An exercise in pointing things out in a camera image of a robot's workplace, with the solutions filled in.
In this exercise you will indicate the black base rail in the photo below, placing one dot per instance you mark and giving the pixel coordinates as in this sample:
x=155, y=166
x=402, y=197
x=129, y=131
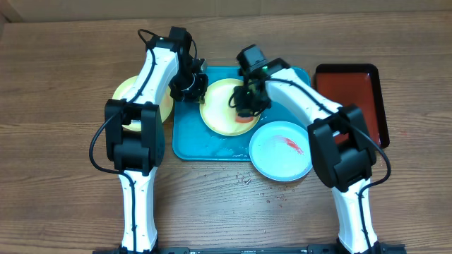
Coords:
x=380, y=248

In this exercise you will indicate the red black lacquer tray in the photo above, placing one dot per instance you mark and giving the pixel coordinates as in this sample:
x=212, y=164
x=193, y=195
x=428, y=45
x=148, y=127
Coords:
x=359, y=84

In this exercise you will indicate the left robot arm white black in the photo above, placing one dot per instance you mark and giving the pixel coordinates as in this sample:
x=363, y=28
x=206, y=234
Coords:
x=135, y=140

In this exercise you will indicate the red wet sponge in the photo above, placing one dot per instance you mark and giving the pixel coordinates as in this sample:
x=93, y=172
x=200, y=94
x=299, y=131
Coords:
x=241, y=119

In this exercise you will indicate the light blue plate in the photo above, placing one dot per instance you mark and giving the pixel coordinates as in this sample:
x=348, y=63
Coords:
x=280, y=151

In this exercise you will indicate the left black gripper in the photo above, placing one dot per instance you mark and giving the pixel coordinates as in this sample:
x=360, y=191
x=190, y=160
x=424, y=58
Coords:
x=198, y=96

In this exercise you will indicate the yellow plate with ketchup spot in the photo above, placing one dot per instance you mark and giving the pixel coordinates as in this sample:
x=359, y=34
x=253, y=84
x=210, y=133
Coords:
x=166, y=104

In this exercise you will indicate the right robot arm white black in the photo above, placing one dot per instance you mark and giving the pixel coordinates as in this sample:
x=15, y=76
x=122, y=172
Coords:
x=342, y=153

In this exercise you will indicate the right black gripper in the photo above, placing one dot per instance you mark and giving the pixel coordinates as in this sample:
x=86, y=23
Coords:
x=249, y=106

